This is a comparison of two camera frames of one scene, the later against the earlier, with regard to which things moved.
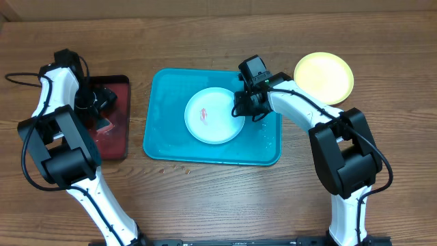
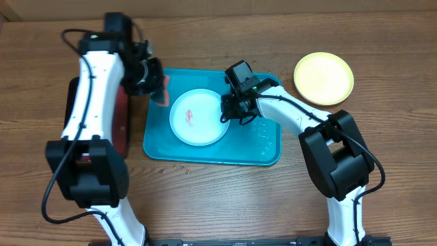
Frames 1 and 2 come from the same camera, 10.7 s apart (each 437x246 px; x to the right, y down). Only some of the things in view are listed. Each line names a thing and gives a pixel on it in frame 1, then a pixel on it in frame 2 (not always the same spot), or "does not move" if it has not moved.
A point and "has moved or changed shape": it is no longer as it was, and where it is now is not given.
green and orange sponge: x=104 y=125 has moved or changed shape
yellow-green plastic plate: x=326 y=75 does not move
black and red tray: x=113 y=143 does not move
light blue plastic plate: x=208 y=116 has moved or changed shape
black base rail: x=302 y=240 does not move
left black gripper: x=104 y=98 -> x=151 y=85
